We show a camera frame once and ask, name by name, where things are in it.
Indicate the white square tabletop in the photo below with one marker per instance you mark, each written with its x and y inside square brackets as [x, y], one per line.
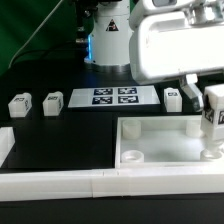
[164, 140]

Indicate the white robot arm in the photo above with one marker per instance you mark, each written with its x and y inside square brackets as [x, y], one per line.
[108, 43]

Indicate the white fiducial marker sheet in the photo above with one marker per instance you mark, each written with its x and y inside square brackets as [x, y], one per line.
[113, 96]

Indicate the white U-shaped obstacle fence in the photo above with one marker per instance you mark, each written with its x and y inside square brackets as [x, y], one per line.
[153, 180]

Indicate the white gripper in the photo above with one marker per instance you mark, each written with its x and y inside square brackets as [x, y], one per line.
[165, 46]

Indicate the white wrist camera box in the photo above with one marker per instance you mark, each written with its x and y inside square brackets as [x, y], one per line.
[144, 8]

